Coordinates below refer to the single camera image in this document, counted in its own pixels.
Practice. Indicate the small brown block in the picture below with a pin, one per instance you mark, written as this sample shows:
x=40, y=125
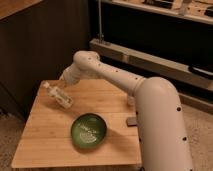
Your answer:
x=131, y=121

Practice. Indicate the dark wooden cabinet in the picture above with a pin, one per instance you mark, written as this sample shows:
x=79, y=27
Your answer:
x=36, y=44

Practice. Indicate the metal shelf frame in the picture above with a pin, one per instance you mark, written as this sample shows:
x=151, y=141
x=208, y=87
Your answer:
x=152, y=44

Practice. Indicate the clear plastic bottle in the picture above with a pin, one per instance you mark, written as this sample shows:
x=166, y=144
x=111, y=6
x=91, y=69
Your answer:
x=59, y=95

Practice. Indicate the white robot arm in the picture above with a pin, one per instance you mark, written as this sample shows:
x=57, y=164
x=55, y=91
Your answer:
x=163, y=138

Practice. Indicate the green bowl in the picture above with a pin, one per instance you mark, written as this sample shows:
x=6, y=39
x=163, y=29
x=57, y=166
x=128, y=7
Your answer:
x=88, y=131

